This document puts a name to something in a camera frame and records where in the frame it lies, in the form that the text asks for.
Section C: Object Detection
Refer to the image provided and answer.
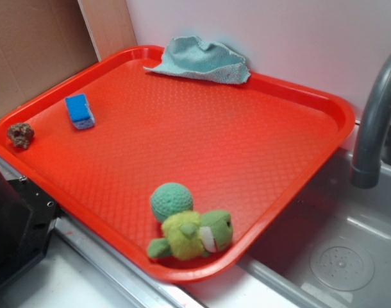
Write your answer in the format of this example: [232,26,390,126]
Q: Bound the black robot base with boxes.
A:
[0,171,58,289]

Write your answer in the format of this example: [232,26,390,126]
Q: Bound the blue sponge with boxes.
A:
[65,94,96,130]

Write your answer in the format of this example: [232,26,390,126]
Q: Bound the red plastic tray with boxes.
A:
[0,46,355,283]

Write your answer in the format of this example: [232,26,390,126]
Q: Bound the green dimpled ball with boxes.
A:
[149,183,194,223]

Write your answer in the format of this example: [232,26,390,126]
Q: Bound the green plush turtle toy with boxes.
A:
[147,210,233,261]

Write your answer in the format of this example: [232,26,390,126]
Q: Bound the light blue cloth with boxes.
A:
[144,36,251,85]

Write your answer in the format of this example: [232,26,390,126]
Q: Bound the grey faucet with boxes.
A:
[350,55,391,189]

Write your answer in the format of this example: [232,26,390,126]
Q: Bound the grey plastic sink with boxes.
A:
[185,151,391,307]

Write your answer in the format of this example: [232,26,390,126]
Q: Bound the brown rock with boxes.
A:
[6,123,35,150]

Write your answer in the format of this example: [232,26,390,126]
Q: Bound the brown cardboard panel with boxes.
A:
[0,1,97,118]

